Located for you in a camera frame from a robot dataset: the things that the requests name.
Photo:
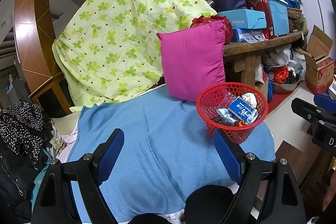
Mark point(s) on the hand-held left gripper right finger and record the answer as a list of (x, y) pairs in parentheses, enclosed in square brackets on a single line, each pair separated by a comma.
[(227, 155)]

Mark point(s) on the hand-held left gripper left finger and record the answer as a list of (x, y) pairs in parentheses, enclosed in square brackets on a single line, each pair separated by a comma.
[(110, 153)]

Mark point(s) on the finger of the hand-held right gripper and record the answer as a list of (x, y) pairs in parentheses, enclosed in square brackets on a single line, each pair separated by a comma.
[(304, 108), (325, 100)]

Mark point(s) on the dark plastic bag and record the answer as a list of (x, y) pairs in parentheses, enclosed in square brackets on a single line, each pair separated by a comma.
[(223, 121)]

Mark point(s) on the orange wrapper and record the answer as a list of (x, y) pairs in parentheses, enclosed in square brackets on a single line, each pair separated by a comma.
[(240, 123)]

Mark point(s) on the white blue wrapper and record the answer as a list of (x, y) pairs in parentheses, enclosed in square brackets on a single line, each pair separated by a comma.
[(223, 111)]

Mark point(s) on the blue paper carton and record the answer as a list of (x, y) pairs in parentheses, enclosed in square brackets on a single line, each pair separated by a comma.
[(241, 109)]

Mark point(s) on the white plastic bag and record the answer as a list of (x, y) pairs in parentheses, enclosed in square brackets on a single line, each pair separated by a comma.
[(277, 56), (249, 99)]

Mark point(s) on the red plastic mesh basket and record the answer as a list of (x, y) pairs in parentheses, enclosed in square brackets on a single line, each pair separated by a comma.
[(210, 98)]

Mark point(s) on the open cardboard box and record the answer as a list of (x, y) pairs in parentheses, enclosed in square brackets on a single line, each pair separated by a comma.
[(317, 74)]

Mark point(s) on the steel bowl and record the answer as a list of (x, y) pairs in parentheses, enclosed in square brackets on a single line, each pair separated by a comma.
[(283, 87)]

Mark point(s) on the red plastic bag in bowl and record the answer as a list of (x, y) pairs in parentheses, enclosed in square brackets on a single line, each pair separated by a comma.
[(281, 74)]

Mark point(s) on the pale pink sheet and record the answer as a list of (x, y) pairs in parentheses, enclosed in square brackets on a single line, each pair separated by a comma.
[(68, 142)]

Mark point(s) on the blue blanket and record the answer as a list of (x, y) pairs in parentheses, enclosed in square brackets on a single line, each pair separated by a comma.
[(157, 134)]

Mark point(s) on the beige patterned cloth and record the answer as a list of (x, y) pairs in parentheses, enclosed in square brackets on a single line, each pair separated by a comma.
[(59, 144)]

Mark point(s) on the cream mattress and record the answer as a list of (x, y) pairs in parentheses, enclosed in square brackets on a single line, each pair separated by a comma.
[(65, 123)]

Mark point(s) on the teal garment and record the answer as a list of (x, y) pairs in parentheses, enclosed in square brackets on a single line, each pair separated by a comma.
[(42, 171)]

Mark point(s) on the rough wooden table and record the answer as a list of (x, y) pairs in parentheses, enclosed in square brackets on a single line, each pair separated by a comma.
[(249, 47)]

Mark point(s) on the blue white packet box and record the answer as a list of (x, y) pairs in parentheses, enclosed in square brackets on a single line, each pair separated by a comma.
[(249, 35)]

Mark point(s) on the wicker basket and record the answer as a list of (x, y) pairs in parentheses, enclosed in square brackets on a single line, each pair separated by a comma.
[(294, 13)]

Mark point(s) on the low wooden cabinet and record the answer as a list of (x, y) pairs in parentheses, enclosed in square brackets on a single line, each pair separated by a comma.
[(44, 87)]

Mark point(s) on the black white dotted garment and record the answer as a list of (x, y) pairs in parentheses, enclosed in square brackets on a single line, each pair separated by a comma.
[(21, 127)]

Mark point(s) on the light blue plastic bin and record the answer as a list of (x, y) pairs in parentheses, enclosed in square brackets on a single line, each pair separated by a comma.
[(278, 14)]

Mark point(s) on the pink pillow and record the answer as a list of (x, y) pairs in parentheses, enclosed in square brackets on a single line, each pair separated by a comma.
[(191, 61)]

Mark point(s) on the black jacket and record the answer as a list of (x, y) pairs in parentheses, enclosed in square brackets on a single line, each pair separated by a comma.
[(13, 182)]

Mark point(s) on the light blue cardboard box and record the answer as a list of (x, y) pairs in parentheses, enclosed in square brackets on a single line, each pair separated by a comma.
[(244, 18)]

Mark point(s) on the dark red gift box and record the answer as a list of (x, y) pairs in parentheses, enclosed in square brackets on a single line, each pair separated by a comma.
[(258, 6)]

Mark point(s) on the green clover print quilt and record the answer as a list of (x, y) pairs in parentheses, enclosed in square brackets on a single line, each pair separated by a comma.
[(118, 29)]

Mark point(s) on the shiny red bag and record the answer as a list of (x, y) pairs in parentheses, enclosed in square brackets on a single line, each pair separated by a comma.
[(207, 20)]

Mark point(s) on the brown wooden pillar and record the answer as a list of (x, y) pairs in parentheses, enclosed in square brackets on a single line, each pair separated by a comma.
[(31, 16)]

